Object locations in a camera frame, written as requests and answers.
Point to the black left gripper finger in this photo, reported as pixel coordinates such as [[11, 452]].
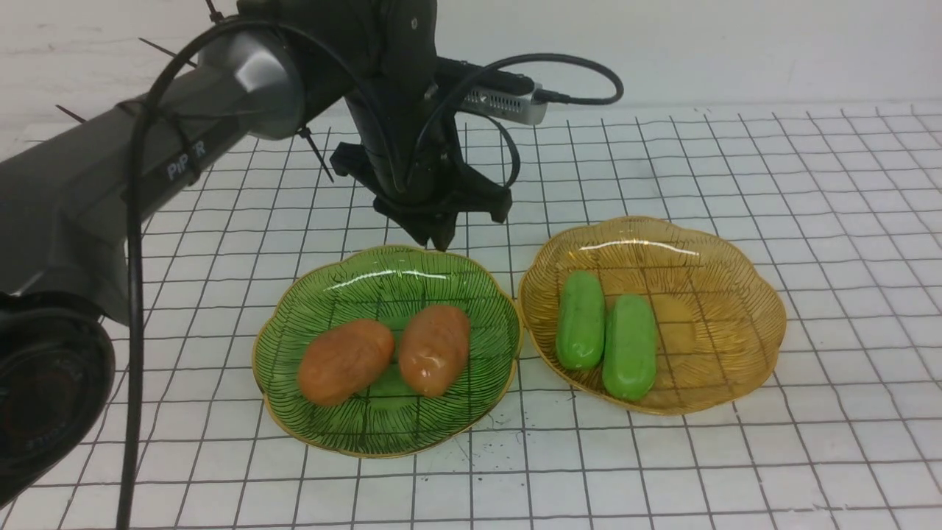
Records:
[[444, 230], [424, 230]]

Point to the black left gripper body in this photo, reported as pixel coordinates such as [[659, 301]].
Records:
[[438, 187]]

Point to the brown potato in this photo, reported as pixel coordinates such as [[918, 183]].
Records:
[[345, 360], [434, 349]]

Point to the small green cucumber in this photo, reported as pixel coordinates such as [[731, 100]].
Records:
[[581, 326]]

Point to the large green cucumber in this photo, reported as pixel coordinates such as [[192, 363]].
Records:
[[629, 351]]

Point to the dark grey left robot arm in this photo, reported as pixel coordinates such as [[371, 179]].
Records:
[[73, 206]]

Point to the green glass plate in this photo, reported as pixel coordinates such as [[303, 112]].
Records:
[[389, 284]]

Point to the amber glass plate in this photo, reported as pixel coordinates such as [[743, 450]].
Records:
[[720, 323]]

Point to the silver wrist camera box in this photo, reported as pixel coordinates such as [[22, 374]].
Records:
[[500, 99]]

